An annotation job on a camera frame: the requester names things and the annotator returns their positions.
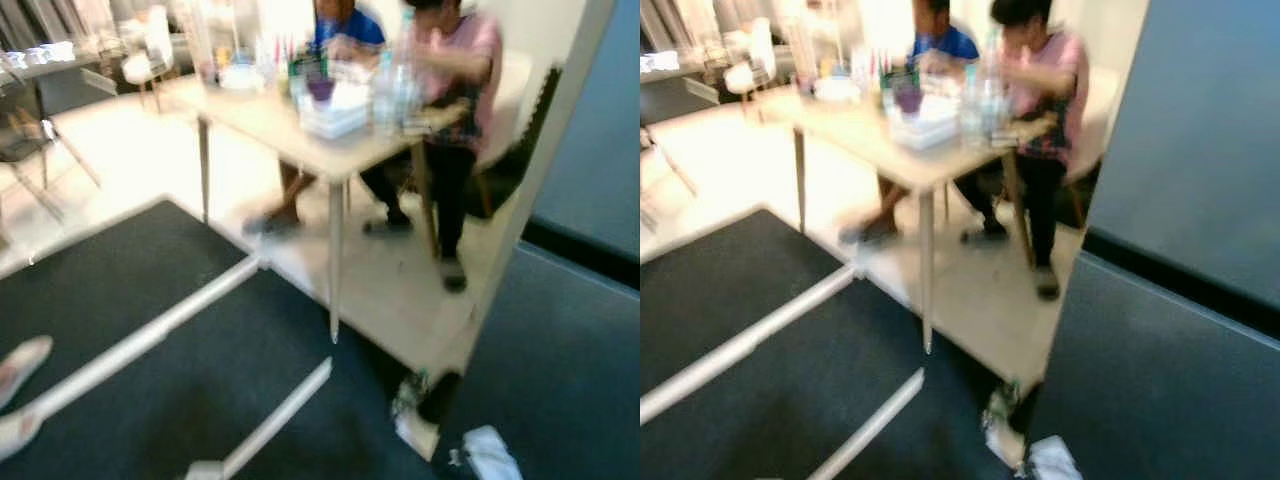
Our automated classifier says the black shoe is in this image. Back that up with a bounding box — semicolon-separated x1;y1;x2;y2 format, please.
420;372;463;426
1010;385;1046;436

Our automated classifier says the tall clear water bottle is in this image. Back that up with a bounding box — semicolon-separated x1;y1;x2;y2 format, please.
395;10;421;126
982;25;1009;136

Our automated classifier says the short clear water bottle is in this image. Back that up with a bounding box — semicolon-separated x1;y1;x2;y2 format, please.
370;50;398;136
960;62;986;146

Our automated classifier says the light wooden dining table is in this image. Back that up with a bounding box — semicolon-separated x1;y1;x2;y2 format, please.
765;85;1061;356
160;60;471;344

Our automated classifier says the long white floor strip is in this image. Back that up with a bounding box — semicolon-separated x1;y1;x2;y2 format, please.
18;255;269;421
640;265;859;426

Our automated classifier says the person in pink shirt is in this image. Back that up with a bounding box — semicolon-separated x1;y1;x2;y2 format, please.
955;0;1091;301
360;0;503;293

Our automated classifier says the dark grey floor mat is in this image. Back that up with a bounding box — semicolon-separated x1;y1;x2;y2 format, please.
640;208;1041;480
0;200;471;480

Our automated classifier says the small white chair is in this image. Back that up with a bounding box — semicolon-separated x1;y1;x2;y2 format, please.
120;5;176;111
722;20;776;121

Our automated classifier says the grey fridge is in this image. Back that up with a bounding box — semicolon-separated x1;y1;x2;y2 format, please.
432;0;641;480
1025;0;1280;480

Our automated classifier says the short white floor strip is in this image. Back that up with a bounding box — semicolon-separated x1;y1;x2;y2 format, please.
805;368;926;480
185;358;333;480

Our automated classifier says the person in blue shirt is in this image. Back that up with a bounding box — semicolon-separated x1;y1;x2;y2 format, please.
840;0;981;246
243;0;389;239

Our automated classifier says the pale pink slipper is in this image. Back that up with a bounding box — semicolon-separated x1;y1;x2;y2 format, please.
0;335;53;406
0;410;43;461

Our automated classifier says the white robot foot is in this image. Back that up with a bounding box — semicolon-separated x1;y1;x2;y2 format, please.
462;425;523;480
1028;435;1083;480

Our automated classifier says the white chair with wooden legs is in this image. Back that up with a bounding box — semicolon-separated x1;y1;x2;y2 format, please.
475;50;536;216

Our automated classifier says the dark chair with thin legs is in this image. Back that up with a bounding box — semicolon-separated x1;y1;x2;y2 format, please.
0;70;101;221

